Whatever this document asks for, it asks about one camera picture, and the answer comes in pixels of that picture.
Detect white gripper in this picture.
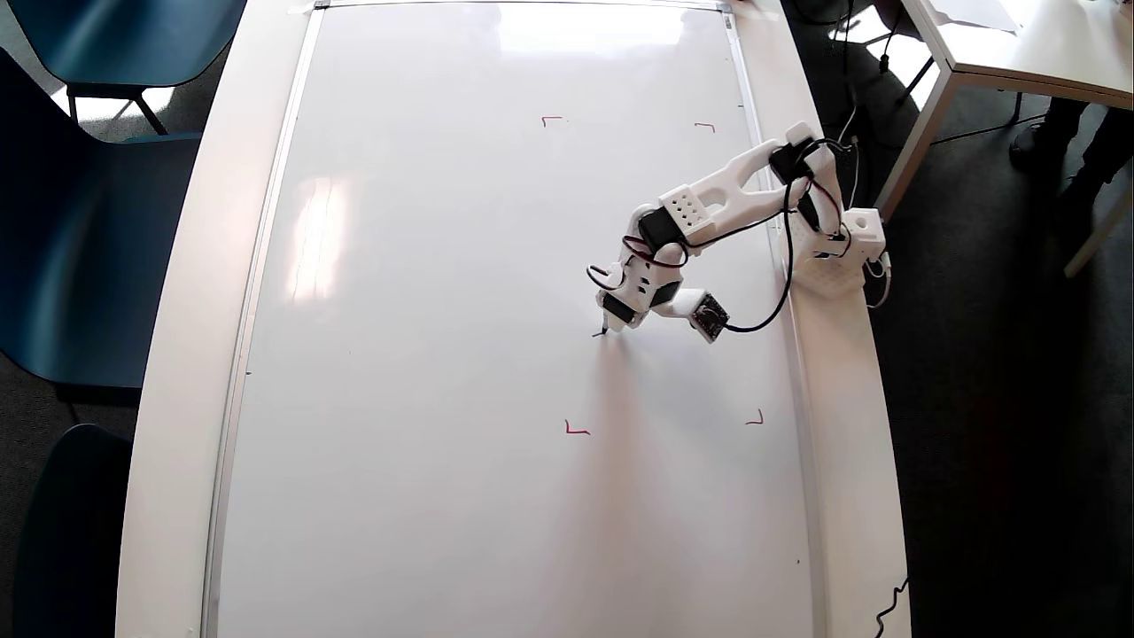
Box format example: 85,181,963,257
601,253,685,331

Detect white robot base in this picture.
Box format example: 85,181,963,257
788,208,889,298

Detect large whiteboard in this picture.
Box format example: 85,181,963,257
202,0,829,638

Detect white paper sheet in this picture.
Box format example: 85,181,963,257
930,0,1020,34

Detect person in dark clothes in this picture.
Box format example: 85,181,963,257
1010,96,1134,214

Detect white side table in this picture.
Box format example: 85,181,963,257
873,0,1134,280

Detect blue chair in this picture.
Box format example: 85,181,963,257
13,424,134,638
4,0,247,136
0,49,203,391

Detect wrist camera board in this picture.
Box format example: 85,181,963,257
691,297,730,345

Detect black camera cable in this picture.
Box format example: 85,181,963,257
722,137,853,335

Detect white base cable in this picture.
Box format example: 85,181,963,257
866,251,892,309

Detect black floor cable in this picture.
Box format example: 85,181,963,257
793,0,905,81

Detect thin black cable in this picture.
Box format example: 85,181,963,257
875,576,911,638

